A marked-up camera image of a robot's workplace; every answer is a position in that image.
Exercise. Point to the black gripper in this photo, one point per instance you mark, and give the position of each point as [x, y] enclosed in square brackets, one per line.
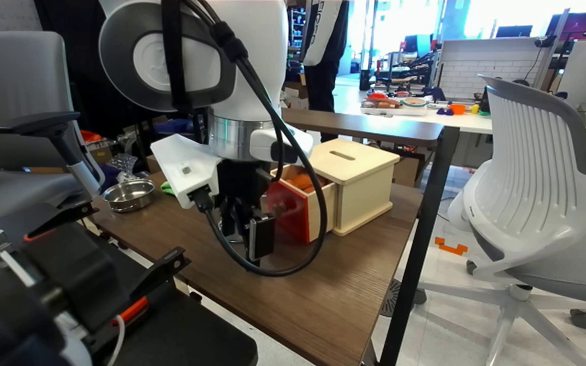
[242, 179]

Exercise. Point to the red drawer with wooden knob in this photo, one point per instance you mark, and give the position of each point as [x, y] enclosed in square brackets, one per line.
[295, 206]

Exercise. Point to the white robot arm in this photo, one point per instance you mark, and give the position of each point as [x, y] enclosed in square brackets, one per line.
[245, 62]

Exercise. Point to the cream wooden slotted box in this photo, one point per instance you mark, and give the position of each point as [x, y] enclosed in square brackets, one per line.
[364, 183]

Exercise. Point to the dark wooden side table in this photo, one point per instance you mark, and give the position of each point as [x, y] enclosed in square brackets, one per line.
[375, 124]

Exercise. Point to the black metal table leg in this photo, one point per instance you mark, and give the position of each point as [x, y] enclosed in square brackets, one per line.
[421, 231]

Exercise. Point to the orange toy on desk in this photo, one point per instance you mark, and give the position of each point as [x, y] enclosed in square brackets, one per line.
[381, 101]

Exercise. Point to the orange floor marker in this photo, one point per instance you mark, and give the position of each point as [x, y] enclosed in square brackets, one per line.
[451, 246]

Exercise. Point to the black mounting platform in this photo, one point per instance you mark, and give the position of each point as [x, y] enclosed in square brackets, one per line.
[50, 297]

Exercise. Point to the white desk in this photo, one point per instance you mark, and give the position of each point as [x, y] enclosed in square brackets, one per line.
[468, 121]

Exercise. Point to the grey office chair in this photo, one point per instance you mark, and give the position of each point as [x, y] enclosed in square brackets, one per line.
[15, 102]

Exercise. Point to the white pegboard panel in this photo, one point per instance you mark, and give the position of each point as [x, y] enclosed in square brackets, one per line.
[489, 67]

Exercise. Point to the white ribbed office chair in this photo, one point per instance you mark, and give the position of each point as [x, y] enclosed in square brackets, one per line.
[543, 183]

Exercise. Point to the black caster wheel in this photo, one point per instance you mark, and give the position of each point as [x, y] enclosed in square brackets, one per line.
[583, 318]

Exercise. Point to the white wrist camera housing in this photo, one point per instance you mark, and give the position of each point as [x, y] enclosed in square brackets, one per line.
[184, 169]

